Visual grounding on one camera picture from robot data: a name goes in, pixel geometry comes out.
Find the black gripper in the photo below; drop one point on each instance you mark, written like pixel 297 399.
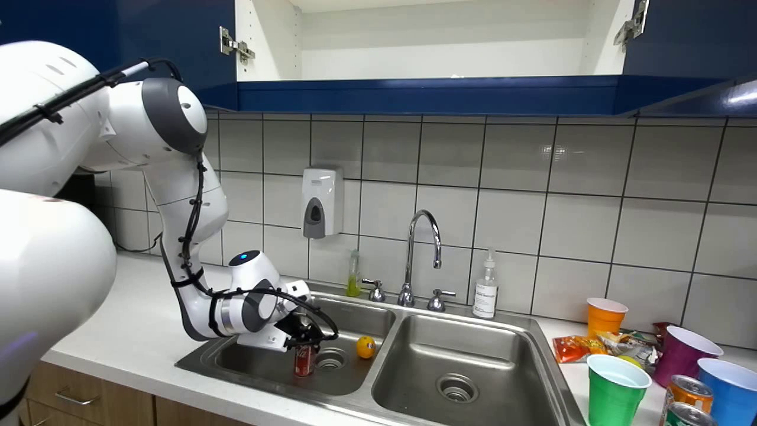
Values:
pixel 299 326

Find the orange plastic cup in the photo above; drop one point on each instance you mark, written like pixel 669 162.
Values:
pixel 605 317

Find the white wall soap dispenser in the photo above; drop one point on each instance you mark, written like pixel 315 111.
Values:
pixel 320 201

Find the stainless steel double sink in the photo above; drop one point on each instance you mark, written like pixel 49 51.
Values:
pixel 465 347

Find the yellow toy fruit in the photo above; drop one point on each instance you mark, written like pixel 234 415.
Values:
pixel 365 349

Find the wooden base cabinet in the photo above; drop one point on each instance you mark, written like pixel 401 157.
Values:
pixel 101 403

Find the orange snack bag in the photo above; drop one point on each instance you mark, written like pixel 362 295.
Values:
pixel 571 349

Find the orange soda can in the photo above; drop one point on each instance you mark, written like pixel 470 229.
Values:
pixel 688 390

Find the blue plastic cup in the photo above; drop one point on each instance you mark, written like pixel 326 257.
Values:
pixel 734 394

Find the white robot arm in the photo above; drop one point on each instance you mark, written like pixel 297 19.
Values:
pixel 48 261

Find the blue wall cabinet white interior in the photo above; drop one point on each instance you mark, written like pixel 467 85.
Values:
pixel 441 96

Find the purple plastic cup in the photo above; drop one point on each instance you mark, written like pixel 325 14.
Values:
pixel 682 351

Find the green plastic cup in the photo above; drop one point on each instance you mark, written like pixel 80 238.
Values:
pixel 615 394

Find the chrome gooseneck faucet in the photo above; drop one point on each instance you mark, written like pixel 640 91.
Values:
pixel 409 261

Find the metal cabinet hinge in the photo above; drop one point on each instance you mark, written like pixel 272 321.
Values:
pixel 631 22
pixel 234 42

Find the green dish soap bottle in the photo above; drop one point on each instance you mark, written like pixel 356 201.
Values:
pixel 352 280

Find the red soda can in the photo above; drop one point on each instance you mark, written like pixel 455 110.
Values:
pixel 304 362

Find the blue cabinet door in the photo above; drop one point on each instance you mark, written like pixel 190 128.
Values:
pixel 156 31
pixel 693 37

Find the shiny snack wrapper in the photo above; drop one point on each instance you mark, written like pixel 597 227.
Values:
pixel 628 344

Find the clear pump bottle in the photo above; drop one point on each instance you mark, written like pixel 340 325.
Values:
pixel 485 297

